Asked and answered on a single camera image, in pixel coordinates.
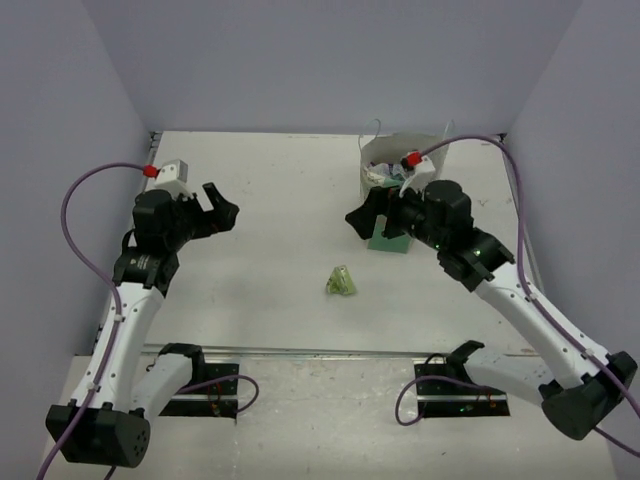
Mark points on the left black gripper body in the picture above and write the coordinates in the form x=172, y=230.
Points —
x=201, y=216

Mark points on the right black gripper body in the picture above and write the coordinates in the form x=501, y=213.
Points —
x=407, y=215

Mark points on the purple snack packet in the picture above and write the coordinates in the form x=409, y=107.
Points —
x=385, y=171

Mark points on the small green wrapper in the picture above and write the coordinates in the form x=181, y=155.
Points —
x=340, y=282

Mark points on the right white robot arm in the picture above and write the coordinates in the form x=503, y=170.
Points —
x=577, y=382

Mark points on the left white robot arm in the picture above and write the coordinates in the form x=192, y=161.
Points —
x=107, y=420

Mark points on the green paper bag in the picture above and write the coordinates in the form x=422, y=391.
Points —
x=392, y=148

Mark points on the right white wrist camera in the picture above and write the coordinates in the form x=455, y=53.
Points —
x=419, y=170

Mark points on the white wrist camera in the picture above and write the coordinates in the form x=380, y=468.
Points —
x=172, y=177
x=419, y=170

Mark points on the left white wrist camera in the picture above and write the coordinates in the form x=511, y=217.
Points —
x=172, y=177

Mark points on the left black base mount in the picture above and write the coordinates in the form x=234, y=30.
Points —
x=217, y=400

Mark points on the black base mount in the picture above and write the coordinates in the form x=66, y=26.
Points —
x=441, y=399
x=217, y=400

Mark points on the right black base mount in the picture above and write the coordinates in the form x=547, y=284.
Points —
x=441, y=399

